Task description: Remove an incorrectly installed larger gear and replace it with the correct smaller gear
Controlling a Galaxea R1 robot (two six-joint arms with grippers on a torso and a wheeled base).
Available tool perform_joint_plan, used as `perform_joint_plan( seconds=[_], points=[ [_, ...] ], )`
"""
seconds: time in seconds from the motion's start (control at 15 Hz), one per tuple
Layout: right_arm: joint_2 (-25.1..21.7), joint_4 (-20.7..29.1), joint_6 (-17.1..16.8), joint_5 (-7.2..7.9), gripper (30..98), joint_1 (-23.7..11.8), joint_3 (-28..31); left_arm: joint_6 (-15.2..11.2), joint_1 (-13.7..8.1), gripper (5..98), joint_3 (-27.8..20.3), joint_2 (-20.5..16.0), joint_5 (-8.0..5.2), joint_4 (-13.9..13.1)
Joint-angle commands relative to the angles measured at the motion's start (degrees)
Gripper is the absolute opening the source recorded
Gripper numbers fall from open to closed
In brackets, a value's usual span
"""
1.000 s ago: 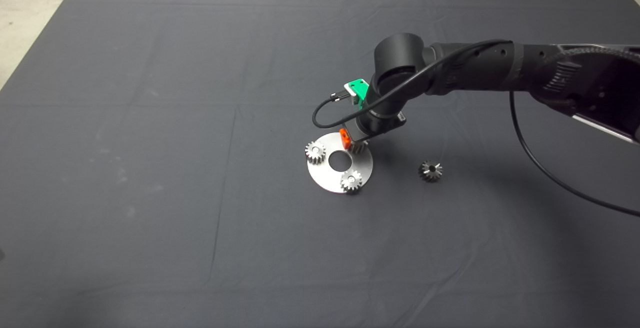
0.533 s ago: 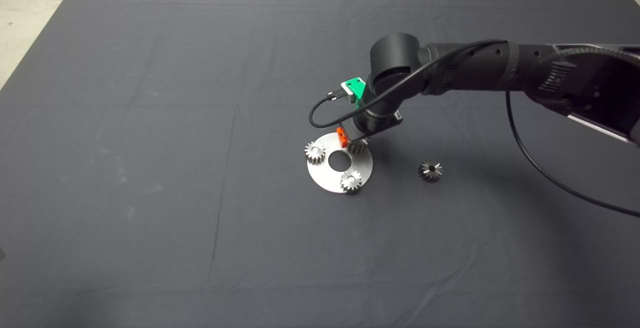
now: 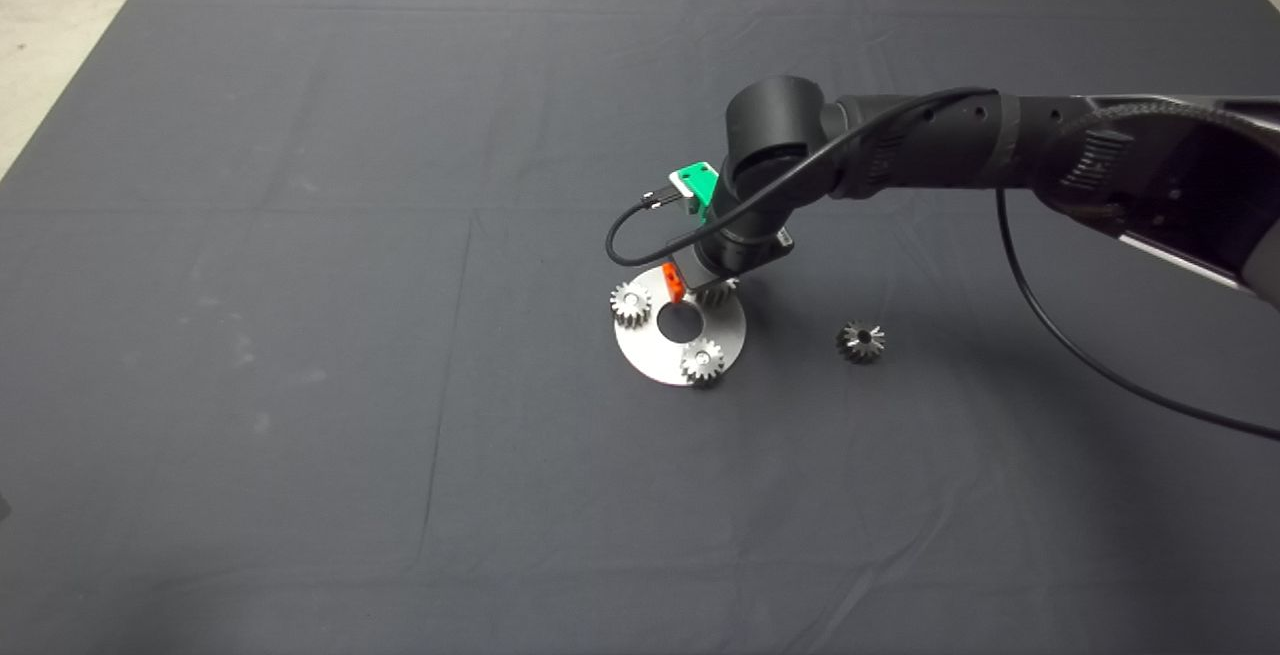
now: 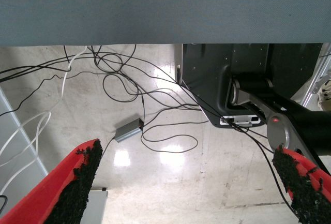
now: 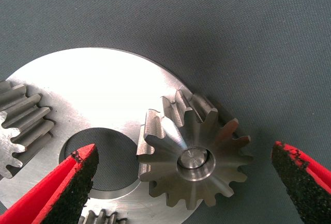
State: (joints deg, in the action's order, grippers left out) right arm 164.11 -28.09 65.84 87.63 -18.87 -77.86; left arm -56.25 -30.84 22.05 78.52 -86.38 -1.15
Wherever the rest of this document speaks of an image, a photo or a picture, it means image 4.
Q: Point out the grey metal hub box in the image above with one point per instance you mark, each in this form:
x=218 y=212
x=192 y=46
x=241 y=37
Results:
x=126 y=131

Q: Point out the beige shoe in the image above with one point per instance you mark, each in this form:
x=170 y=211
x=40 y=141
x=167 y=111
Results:
x=326 y=89

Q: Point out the white metal box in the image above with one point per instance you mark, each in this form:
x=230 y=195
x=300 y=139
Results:
x=98 y=208

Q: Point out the aluminium frame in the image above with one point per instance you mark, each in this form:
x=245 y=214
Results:
x=314 y=84

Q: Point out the dark grey table cloth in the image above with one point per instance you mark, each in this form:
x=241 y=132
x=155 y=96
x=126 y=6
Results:
x=155 y=9

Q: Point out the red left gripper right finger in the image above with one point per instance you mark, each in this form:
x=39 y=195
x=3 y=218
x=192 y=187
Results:
x=307 y=193

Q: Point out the grey black torso link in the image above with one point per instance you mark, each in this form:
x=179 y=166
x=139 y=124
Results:
x=278 y=131

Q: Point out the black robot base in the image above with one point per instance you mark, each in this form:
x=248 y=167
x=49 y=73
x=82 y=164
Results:
x=207 y=74

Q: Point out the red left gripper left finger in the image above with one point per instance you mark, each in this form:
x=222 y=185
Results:
x=38 y=198

